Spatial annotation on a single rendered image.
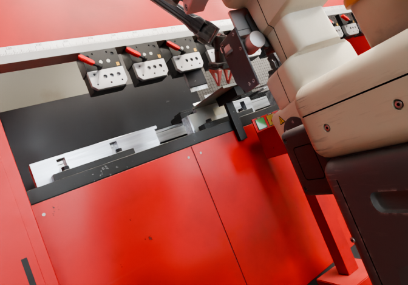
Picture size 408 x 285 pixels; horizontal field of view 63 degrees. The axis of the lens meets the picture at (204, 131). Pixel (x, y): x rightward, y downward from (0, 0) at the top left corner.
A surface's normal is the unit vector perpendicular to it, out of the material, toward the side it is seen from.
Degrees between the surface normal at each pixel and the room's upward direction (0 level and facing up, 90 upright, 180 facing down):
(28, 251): 90
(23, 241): 90
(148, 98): 90
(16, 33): 90
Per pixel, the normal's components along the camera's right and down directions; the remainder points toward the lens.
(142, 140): 0.48, -0.26
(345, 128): -0.86, 0.32
